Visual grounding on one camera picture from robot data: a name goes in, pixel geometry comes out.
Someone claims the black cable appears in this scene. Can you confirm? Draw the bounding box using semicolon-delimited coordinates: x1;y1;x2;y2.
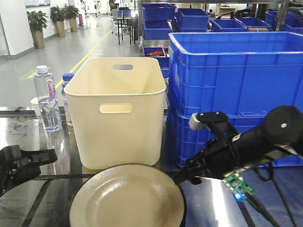
246;163;299;227

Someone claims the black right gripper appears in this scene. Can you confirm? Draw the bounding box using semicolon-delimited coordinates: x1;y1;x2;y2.
172;139;241;185

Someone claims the clear water bottle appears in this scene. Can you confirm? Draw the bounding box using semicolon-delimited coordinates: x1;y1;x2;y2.
34;65;62;132

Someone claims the lower blue crate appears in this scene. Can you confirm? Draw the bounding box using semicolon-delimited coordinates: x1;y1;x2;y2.
166;104;303;168

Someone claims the large blue crate right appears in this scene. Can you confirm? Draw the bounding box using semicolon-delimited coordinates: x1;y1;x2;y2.
169;32;303;116

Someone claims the beige plate with black rim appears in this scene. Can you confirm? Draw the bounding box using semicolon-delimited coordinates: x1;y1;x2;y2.
69;164;186;227

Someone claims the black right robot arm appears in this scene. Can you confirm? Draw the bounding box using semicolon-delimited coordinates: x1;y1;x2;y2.
184;105;303;179

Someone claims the blue bin shelf middle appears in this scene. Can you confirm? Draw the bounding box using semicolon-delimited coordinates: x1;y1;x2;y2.
177;9;210;32

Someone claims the potted plant middle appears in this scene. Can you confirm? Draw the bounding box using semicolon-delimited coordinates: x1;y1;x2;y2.
50;6;65;38

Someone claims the potted plant far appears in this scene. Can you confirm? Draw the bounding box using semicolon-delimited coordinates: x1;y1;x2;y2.
63;4;79;32

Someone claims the blue cap bottle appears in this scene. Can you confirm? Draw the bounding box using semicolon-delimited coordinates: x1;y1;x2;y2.
61;72;75;127

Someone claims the potted plant near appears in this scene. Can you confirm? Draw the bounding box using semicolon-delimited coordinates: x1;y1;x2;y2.
27;10;48;49

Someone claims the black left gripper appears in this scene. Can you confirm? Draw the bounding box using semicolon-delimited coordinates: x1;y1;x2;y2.
0;145;58;196

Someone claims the potted plant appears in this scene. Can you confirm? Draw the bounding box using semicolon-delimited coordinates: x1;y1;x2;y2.
63;4;79;32
27;10;48;49
50;6;65;38

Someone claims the blue bin on shelf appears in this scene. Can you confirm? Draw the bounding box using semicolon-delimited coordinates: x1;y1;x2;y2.
142;4;176;21

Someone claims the green circuit board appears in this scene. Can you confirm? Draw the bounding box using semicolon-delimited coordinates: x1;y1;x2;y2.
223;172;256;201

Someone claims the white paper cup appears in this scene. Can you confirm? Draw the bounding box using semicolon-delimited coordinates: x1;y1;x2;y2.
30;97;41;119

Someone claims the cream plastic basket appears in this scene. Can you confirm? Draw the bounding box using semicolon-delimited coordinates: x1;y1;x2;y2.
65;57;166;169

